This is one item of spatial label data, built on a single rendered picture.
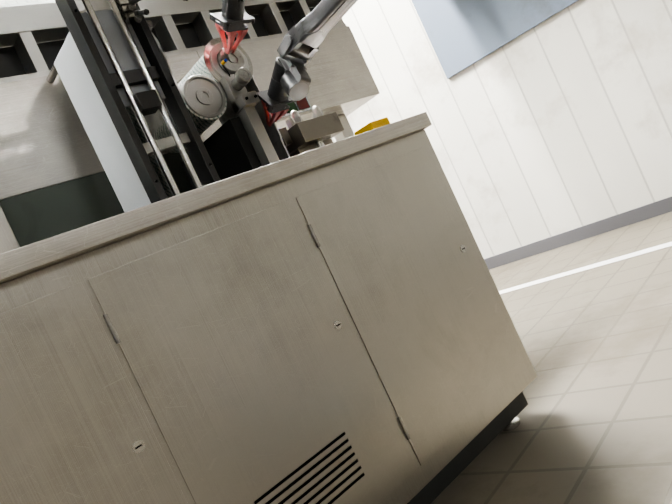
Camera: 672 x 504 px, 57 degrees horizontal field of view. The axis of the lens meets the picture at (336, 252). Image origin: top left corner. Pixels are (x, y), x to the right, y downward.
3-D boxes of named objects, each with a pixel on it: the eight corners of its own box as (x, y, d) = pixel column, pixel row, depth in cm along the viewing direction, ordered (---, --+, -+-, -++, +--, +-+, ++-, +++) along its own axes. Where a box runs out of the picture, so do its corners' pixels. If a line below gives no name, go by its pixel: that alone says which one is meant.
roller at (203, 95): (195, 121, 159) (175, 78, 158) (159, 157, 178) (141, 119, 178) (233, 111, 166) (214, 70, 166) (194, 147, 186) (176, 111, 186)
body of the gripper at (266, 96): (297, 104, 173) (303, 81, 168) (269, 111, 167) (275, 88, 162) (282, 91, 175) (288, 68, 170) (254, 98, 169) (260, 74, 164)
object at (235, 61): (237, 77, 168) (215, 58, 165) (234, 80, 169) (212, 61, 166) (249, 59, 172) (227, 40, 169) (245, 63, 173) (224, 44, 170)
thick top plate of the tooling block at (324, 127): (305, 142, 174) (296, 122, 174) (239, 188, 205) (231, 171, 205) (344, 129, 185) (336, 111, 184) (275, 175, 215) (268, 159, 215)
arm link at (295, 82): (312, 42, 164) (286, 32, 158) (331, 66, 158) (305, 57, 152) (290, 79, 170) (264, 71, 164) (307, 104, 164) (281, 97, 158)
